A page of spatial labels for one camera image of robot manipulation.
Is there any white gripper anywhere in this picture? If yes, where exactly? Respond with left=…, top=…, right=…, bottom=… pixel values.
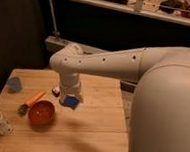
left=59, top=75, right=83, bottom=102

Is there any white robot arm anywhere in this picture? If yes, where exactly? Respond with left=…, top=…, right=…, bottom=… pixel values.
left=49, top=43, right=190, bottom=152

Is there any small red white block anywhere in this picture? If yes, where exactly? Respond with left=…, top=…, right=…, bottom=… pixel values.
left=52, top=87, right=60, bottom=97

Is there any blue cloth piece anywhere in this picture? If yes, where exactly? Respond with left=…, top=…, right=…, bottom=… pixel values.
left=59, top=95, right=79, bottom=110

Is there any orange bowl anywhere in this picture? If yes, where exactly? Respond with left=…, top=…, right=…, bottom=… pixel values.
left=28, top=100, right=55, bottom=126

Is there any metal pole stand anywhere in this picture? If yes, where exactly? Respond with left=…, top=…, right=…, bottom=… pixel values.
left=49, top=0, right=69, bottom=45

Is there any orange toy carrot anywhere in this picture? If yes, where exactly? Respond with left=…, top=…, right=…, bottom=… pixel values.
left=17, top=91, right=46, bottom=115

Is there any blue cup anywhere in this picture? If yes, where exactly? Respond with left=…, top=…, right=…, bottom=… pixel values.
left=6, top=76, right=22, bottom=93

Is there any white window sill shelf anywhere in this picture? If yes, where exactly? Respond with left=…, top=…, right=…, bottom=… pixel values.
left=43, top=0, right=190, bottom=29

